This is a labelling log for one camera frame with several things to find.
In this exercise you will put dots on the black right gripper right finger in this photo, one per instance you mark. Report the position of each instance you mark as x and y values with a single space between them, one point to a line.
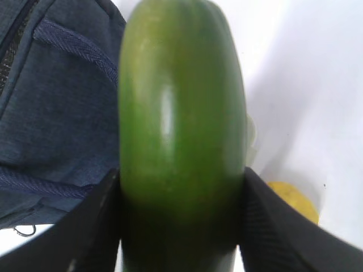
275 237

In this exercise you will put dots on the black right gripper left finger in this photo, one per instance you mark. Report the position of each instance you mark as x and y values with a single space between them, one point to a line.
86 239

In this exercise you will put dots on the yellow squash toy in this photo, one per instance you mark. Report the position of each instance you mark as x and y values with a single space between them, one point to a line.
295 199

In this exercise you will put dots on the green cucumber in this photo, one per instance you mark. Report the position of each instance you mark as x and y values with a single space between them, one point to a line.
183 138

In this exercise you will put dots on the navy blue lunch bag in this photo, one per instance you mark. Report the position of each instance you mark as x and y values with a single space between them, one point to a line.
59 124

